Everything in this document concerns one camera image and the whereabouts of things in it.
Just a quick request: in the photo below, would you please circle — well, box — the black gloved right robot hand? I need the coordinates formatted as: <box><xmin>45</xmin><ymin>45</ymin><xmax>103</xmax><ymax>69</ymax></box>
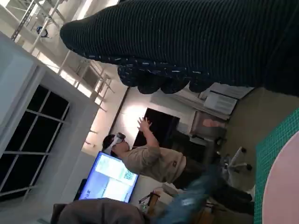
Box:
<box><xmin>59</xmin><ymin>0</ymin><xmax>299</xmax><ymax>98</ymax></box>

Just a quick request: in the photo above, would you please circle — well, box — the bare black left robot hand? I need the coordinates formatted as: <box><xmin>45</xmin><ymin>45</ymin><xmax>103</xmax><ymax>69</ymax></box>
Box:
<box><xmin>161</xmin><ymin>164</ymin><xmax>225</xmax><ymax>224</ymax></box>

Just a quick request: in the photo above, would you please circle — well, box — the pink bowl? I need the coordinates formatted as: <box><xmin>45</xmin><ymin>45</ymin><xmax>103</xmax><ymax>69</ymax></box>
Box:
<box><xmin>261</xmin><ymin>134</ymin><xmax>299</xmax><ymax>224</ymax></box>

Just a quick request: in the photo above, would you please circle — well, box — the person with headset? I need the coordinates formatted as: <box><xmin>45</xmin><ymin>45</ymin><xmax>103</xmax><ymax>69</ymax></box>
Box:
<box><xmin>102</xmin><ymin>117</ymin><xmax>255</xmax><ymax>215</ymax></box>

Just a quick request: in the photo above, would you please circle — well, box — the lit computer monitor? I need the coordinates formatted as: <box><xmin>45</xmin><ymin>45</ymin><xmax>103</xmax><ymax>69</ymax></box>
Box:
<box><xmin>78</xmin><ymin>151</ymin><xmax>140</xmax><ymax>203</ymax></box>

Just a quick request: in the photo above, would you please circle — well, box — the green cutting mat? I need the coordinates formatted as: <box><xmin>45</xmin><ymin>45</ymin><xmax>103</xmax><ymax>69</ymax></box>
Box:
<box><xmin>253</xmin><ymin>114</ymin><xmax>299</xmax><ymax>224</ymax></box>

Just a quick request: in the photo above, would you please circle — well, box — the white VR headset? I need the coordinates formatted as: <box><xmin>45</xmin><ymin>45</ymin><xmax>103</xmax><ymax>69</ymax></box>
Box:
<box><xmin>106</xmin><ymin>132</ymin><xmax>127</xmax><ymax>154</ymax></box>

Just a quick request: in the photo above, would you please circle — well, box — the dark glass window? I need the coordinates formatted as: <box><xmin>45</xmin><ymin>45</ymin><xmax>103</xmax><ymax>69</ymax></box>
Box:
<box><xmin>0</xmin><ymin>84</ymin><xmax>71</xmax><ymax>203</ymax></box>

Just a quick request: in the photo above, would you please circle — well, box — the white metal rack frame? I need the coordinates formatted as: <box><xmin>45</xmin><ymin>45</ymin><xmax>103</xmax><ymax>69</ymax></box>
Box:
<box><xmin>10</xmin><ymin>0</ymin><xmax>114</xmax><ymax>112</ymax></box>

